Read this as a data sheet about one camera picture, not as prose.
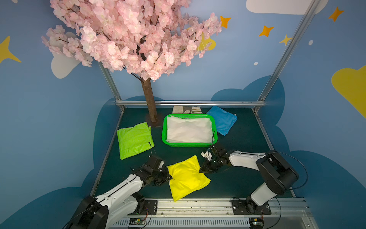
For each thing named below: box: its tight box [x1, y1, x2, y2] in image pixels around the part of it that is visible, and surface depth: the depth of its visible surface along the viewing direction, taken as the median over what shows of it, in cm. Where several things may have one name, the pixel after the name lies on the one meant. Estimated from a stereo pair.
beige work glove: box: [172, 105, 203, 115], surface depth 122 cm
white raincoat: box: [166, 115, 213, 144], surface depth 101 cm
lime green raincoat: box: [116, 121, 155, 160], surface depth 101 cm
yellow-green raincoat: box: [166, 155, 212, 202], surface depth 84 cm
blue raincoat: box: [206, 105, 238, 136], surface depth 113 cm
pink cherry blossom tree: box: [41, 0, 223, 128], surface depth 55 cm
